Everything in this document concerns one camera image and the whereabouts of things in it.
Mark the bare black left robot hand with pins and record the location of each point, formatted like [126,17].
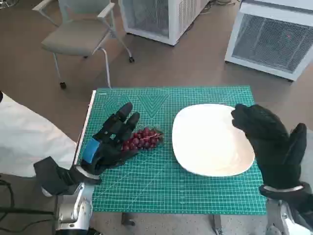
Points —
[107,144]

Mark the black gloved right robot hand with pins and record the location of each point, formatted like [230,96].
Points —
[271,142]

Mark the red toy grape bunch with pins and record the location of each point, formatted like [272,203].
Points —
[144,139]

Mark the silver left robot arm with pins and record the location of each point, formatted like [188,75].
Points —
[73,213]

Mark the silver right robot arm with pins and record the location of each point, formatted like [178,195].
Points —
[281,213]

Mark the white square plate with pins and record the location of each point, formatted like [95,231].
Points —
[207,142]

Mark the green cutting mat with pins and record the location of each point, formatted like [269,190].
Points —
[151,181]

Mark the person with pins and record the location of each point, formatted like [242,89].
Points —
[24,134]

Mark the white mesh-front cabinet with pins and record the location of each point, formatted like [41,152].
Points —
[156,17]
[269,41]

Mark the chrome chair base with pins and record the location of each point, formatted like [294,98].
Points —
[8,2]

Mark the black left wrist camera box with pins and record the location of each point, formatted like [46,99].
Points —
[53,176]

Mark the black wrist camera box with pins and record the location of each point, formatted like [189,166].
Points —
[53,176]
[304,210]

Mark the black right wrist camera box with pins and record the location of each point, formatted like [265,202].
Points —
[304,210]

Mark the metal table leg bracket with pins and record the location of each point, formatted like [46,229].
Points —
[127,219]
[217,225]

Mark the grey chair with white frame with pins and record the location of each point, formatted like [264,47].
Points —
[78,36]

